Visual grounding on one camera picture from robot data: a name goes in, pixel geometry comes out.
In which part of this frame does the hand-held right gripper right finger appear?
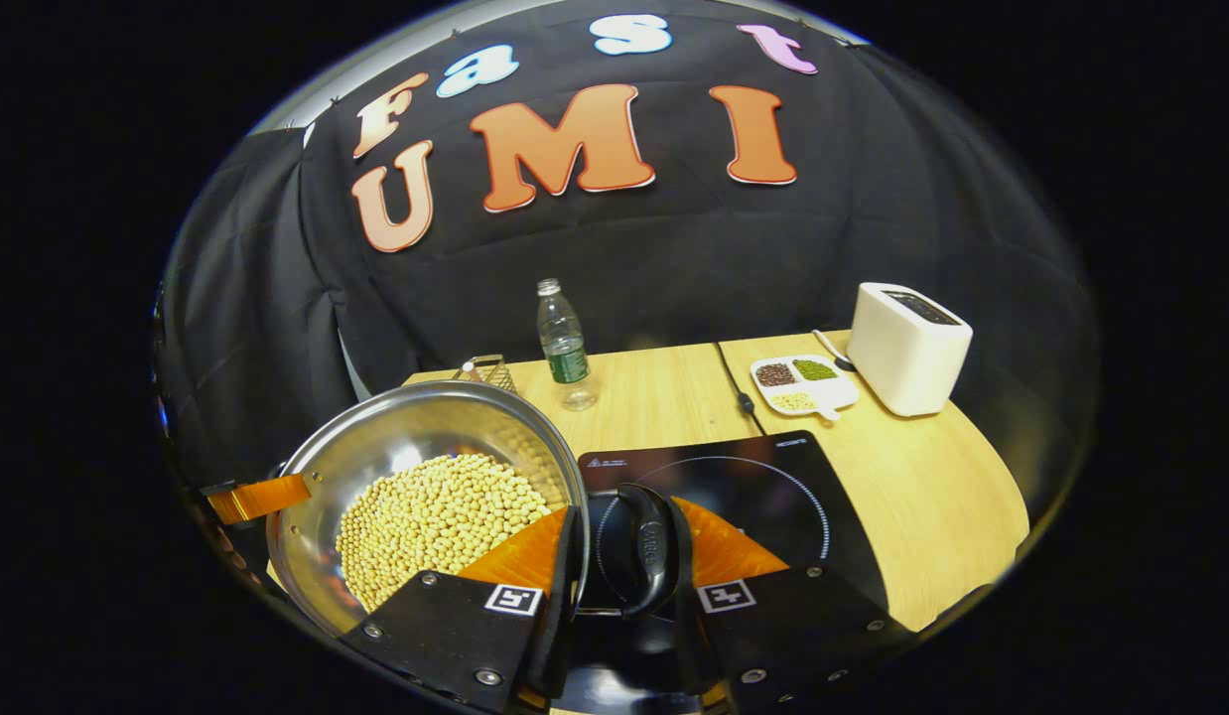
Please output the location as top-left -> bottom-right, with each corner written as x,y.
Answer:
669,495 -> 913,715

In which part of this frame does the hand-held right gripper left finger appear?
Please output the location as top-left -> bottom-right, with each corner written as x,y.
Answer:
341,504 -> 588,715

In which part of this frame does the steel pot with black handles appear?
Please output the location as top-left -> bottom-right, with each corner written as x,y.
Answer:
266,380 -> 695,622

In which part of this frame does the black induction cooktop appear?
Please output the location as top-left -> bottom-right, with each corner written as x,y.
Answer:
575,429 -> 888,715

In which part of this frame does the heap of soybeans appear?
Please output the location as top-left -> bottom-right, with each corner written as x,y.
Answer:
335,453 -> 554,613

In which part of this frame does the clear plastic water bottle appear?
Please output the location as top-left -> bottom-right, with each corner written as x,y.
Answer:
536,278 -> 598,412

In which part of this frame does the white divided dish with beans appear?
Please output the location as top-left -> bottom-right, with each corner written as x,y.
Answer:
750,355 -> 861,422

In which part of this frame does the white toaster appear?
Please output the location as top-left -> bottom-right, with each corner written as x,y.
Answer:
847,282 -> 974,417

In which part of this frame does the black backdrop cloth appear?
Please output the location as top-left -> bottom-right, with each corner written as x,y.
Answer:
156,0 -> 1100,517

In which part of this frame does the black power cable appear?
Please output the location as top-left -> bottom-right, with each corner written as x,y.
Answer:
712,343 -> 764,438

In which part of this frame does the metal wire basket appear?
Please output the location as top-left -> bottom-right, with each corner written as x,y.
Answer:
451,355 -> 518,396

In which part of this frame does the white toaster cord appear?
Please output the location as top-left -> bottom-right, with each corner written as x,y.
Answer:
811,329 -> 856,372

